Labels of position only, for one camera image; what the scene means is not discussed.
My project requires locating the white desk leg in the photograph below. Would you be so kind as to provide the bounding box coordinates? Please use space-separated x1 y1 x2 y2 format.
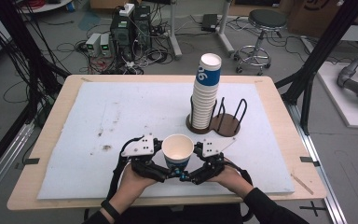
215 0 236 57
167 0 184 61

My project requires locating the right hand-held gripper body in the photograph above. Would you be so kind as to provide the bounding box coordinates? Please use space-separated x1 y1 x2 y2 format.
195 136 237 186

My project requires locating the hand-held gripper cable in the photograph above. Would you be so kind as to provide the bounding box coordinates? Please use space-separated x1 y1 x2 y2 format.
223 158 255 223
106 135 145 201

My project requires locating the left hand-held gripper cable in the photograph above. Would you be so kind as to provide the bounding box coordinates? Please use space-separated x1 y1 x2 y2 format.
106 135 145 201

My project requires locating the black computer tower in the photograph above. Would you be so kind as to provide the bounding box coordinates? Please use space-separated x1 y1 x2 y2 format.
110 13 135 62
133 5 153 50

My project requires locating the black metal frame post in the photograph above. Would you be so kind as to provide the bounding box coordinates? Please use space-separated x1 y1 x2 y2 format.
274 0 358 135

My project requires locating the black tape piece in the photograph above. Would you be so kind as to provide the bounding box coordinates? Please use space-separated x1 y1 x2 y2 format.
299 156 321 167
22 157 41 166

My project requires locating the brown cardboard box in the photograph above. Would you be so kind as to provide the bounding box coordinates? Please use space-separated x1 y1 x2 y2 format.
287 0 355 39

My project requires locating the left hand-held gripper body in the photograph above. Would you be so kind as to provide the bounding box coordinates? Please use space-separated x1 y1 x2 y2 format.
120 133 170 183

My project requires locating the person's left hand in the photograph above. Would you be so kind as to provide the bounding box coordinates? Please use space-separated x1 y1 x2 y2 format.
109 162 158 216

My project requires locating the person's right hand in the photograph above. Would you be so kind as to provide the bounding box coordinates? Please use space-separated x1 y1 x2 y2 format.
208 164 255 201

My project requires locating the blue label paper cup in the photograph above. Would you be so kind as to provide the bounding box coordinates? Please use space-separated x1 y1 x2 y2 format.
161 133 196 171

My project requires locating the black round stool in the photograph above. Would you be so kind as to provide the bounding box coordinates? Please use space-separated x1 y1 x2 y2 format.
233 8 288 77

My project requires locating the brown wire cup holder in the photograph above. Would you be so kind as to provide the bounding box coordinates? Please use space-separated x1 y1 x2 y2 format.
186 96 249 138

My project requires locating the grey power supply unit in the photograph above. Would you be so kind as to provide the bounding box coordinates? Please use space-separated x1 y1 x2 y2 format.
100 33 112 58
85 32 102 57

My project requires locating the black tape cross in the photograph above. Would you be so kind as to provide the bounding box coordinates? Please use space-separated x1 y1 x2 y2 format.
298 200 327 217

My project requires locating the aluminium rail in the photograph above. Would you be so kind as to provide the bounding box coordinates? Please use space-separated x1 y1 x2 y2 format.
0 120 35 207
287 102 348 224

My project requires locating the right hand-held gripper cable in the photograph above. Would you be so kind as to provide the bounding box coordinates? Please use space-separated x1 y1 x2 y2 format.
223 158 255 223

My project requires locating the white platform board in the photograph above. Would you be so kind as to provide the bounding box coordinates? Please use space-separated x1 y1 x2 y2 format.
316 61 358 130

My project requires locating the floor cable tangle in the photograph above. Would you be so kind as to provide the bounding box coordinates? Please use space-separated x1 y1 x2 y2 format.
74 40 175 76

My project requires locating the white foam mat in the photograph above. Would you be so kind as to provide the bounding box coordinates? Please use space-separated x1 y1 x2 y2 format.
36 81 296 201

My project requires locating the white power strip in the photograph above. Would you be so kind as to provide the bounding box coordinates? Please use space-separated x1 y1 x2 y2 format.
118 3 136 17

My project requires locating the black flat box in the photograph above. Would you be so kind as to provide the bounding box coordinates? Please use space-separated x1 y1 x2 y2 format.
200 13 218 33

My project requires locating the black cable bundle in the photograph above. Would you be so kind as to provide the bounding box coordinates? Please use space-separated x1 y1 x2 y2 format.
0 0 71 125

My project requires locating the white round table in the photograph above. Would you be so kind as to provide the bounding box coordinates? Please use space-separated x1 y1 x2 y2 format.
18 0 73 14

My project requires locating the long tan tape strip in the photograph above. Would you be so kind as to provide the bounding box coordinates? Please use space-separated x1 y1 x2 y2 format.
290 173 314 196

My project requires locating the black wristband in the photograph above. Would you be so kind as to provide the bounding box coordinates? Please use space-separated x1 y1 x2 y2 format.
101 199 121 220

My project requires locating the person's dark clothing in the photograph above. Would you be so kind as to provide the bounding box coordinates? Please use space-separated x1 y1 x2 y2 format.
83 203 250 224

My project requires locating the stack of white paper cups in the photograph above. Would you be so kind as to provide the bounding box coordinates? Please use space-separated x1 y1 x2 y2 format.
190 52 223 131

